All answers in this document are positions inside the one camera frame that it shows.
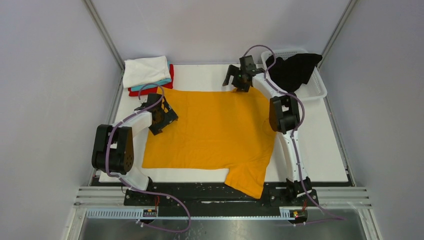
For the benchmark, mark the right aluminium frame post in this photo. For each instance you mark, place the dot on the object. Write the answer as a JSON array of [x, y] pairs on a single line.
[[337, 30]]

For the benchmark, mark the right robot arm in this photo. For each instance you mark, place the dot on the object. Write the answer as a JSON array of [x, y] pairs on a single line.
[[284, 119]]

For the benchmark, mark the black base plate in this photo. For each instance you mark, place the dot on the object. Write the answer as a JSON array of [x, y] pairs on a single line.
[[208, 200]]

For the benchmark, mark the yellow t shirt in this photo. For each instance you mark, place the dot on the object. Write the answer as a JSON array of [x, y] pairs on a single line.
[[216, 130]]

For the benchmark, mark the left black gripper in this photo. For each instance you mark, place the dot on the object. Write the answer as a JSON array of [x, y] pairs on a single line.
[[169, 117]]

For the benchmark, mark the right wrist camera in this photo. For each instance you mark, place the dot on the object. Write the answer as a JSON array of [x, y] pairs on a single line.
[[247, 63]]

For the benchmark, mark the red folded t shirt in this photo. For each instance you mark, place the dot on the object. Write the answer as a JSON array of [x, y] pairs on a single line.
[[140, 93]]

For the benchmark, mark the black t shirt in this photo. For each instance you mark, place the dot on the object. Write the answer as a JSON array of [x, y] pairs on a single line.
[[295, 71]]

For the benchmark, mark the white plastic basket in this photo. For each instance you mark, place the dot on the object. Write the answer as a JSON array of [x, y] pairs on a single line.
[[314, 90]]

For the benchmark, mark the teal folded t shirt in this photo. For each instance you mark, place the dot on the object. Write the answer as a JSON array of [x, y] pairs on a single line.
[[166, 82]]

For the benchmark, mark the white folded t shirt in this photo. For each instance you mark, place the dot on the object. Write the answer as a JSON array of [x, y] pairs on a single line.
[[145, 71]]

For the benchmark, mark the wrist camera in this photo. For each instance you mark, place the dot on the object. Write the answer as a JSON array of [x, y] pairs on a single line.
[[154, 99], [247, 63]]

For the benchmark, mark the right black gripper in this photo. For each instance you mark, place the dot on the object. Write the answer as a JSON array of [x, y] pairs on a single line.
[[237, 78]]

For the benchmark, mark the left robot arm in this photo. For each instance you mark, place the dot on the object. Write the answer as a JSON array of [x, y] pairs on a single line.
[[114, 149]]

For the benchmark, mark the white slotted cable duct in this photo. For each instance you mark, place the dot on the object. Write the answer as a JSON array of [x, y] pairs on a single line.
[[144, 214]]

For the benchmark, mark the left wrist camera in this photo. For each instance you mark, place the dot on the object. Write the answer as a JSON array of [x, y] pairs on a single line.
[[154, 99]]

